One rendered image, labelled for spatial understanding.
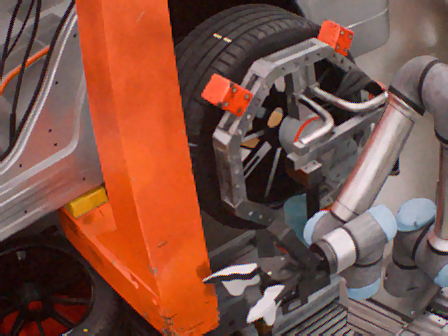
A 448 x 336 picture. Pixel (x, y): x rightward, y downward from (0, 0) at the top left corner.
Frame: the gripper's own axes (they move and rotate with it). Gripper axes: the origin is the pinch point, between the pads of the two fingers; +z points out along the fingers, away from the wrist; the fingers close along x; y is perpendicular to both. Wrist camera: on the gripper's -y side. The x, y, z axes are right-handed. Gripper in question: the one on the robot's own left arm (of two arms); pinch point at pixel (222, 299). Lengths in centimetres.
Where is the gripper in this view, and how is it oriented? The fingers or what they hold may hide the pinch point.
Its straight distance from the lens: 134.1
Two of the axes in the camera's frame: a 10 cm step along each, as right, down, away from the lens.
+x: -4.7, -3.5, 8.1
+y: 1.8, 8.6, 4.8
